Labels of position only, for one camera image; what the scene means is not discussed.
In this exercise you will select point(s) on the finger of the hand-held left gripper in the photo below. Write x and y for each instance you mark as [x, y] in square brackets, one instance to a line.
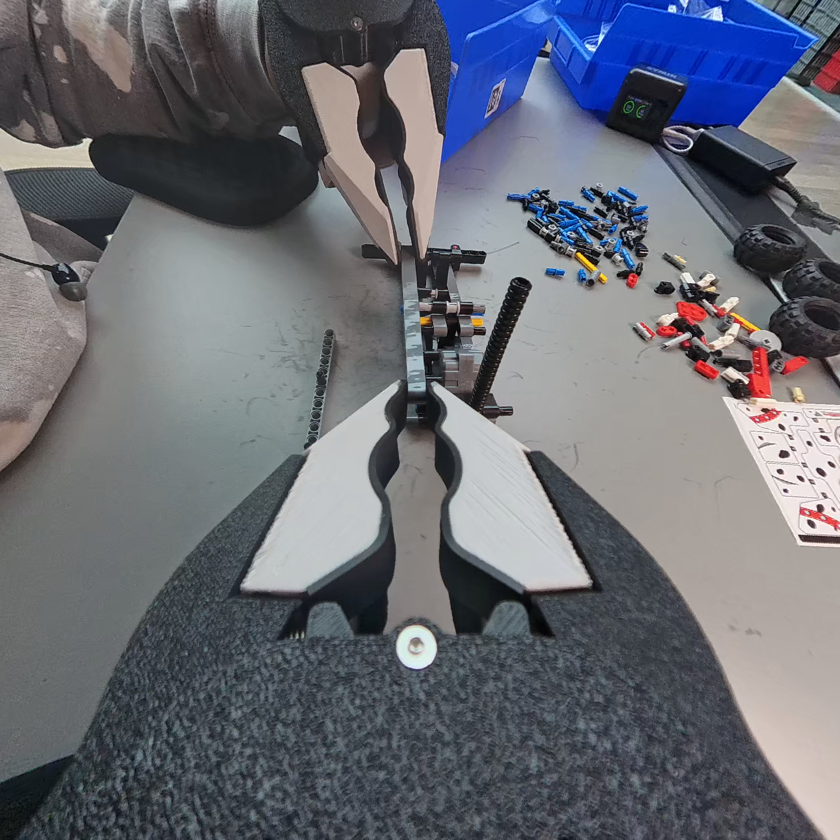
[341, 131]
[420, 131]

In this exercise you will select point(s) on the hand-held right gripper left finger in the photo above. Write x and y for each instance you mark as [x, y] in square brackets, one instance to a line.
[315, 525]

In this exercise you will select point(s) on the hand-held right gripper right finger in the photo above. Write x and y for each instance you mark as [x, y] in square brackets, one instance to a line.
[512, 525]

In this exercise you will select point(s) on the long grey beam with pins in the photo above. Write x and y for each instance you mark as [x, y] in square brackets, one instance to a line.
[320, 394]

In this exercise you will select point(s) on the toy truck chassis assembly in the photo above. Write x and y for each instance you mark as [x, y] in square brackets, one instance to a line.
[453, 367]

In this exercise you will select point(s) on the long grey perforated beam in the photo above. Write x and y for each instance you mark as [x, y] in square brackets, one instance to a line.
[412, 341]

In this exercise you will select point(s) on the black desk mat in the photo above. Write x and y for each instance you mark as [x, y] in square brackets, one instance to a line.
[722, 203]

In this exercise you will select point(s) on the blue bin with brick pieces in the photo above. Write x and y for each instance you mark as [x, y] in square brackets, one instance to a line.
[499, 65]

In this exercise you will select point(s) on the pile of blue black pins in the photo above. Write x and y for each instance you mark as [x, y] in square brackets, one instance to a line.
[584, 223]

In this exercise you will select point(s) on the clear plastic bags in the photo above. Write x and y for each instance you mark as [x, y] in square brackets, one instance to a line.
[590, 39]

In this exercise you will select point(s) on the yellow axle rod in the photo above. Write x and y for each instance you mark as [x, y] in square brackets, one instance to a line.
[589, 266]

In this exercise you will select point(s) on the black charger with green lights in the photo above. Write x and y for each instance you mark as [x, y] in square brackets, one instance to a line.
[646, 105]

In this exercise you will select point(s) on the blue bin with plastic bags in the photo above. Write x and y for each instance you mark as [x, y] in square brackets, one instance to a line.
[689, 59]

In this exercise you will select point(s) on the white sticker sheet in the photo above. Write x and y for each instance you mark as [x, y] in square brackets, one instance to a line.
[787, 459]

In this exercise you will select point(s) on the pile of toy brick pieces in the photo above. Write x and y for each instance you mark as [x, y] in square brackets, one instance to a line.
[722, 334]

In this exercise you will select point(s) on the black tan connector piece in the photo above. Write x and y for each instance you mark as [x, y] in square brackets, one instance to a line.
[674, 260]

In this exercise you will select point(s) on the black power adapter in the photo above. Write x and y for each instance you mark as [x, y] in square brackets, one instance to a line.
[741, 157]

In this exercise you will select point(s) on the storage rack with bins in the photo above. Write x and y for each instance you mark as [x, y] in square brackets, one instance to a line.
[823, 65]

